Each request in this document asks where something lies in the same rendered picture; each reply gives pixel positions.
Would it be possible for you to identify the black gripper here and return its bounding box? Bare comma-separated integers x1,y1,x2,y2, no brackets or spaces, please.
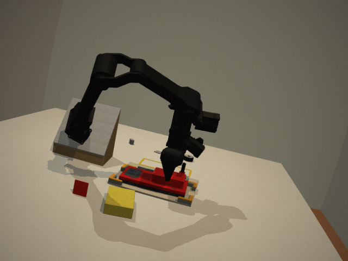
160,125,190,182

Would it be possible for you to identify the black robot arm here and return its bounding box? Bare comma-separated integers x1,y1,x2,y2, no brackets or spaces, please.
65,53,220,158

